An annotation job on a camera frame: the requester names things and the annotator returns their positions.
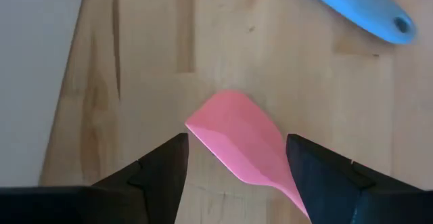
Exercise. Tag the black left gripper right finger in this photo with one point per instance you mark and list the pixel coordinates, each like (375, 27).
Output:
(338, 190)

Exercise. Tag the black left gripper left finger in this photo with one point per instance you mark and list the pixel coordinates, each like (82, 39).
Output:
(152, 190)

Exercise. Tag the pink silicone spatula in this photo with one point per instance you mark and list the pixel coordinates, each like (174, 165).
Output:
(236, 132)

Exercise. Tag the blue silicone spatula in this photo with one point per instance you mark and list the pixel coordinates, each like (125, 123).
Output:
(358, 4)

